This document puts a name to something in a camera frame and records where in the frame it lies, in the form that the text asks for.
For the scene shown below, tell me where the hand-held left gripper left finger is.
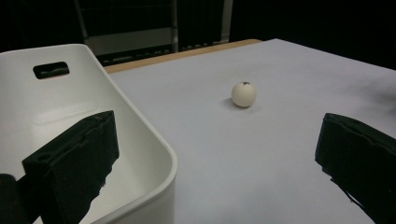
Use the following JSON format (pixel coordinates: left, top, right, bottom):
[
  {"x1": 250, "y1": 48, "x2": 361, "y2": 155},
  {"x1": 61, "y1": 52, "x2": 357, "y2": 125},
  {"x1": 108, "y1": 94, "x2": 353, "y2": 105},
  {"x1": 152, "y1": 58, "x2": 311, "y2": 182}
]
[{"x1": 21, "y1": 110, "x2": 120, "y2": 224}]

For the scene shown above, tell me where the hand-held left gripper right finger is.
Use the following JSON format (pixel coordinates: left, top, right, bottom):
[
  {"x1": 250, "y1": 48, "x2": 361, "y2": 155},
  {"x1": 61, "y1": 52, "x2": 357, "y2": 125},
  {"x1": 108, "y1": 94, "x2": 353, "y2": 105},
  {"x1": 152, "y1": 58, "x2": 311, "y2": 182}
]
[{"x1": 315, "y1": 112, "x2": 396, "y2": 224}]

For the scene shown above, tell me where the white plastic storage bin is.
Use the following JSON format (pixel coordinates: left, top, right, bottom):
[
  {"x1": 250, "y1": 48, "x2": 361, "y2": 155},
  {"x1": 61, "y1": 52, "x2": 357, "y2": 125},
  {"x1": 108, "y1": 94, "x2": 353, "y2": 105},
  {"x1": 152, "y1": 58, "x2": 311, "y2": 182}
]
[{"x1": 0, "y1": 43, "x2": 178, "y2": 224}]

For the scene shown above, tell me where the white egg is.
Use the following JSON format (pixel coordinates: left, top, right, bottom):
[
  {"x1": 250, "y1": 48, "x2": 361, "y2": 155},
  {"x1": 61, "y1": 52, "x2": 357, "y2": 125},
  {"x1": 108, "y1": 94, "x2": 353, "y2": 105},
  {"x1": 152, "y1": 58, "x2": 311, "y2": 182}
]
[{"x1": 231, "y1": 81, "x2": 258, "y2": 108}]

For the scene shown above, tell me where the white table mat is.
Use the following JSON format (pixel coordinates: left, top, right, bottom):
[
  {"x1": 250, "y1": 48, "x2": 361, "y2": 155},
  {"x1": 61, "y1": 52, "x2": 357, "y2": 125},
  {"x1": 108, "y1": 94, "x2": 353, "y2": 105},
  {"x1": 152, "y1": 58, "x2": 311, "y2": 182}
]
[{"x1": 108, "y1": 38, "x2": 396, "y2": 224}]

